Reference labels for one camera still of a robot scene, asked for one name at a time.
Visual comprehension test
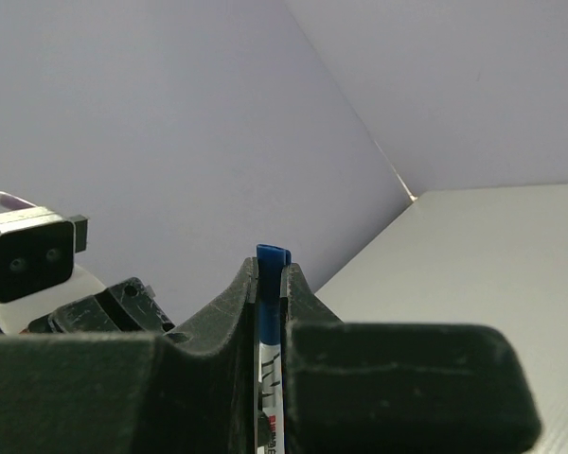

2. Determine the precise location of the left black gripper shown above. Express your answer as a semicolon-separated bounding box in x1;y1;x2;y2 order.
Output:
23;277;174;334

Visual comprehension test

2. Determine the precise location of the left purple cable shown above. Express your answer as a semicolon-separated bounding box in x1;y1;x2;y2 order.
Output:
0;187;39;210

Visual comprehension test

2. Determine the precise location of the blue pen cap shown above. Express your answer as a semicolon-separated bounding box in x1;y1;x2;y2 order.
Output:
256;244;292;345

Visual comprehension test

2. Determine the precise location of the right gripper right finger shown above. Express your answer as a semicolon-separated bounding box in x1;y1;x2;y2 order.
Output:
280;264;542;453

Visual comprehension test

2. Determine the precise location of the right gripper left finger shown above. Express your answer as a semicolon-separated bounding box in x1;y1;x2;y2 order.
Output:
0;258;258;453

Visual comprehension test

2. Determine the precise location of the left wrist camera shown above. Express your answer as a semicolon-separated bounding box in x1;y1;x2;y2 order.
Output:
0;206;106;334

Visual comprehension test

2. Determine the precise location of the blue marker pen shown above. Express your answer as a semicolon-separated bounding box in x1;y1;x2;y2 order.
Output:
253;243;293;454

